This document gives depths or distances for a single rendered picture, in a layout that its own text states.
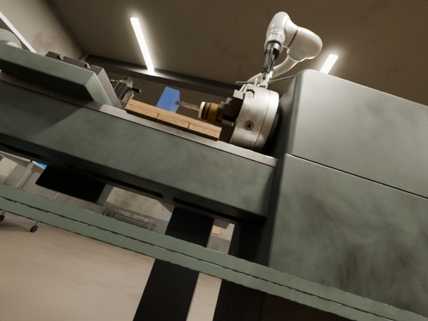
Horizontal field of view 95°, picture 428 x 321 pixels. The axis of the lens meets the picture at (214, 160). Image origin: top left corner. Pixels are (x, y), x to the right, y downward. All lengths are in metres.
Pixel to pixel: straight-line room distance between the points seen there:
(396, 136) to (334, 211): 0.37
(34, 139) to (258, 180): 0.64
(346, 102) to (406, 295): 0.56
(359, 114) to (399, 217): 0.33
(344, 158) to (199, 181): 0.43
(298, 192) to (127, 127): 0.52
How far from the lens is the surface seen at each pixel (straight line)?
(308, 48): 1.22
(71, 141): 0.68
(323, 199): 0.61
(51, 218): 0.47
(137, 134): 0.63
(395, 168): 0.81
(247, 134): 0.73
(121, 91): 1.02
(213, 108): 0.84
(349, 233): 0.63
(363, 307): 0.53
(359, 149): 0.75
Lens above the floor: 0.56
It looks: 24 degrees up
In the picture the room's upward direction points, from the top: 17 degrees clockwise
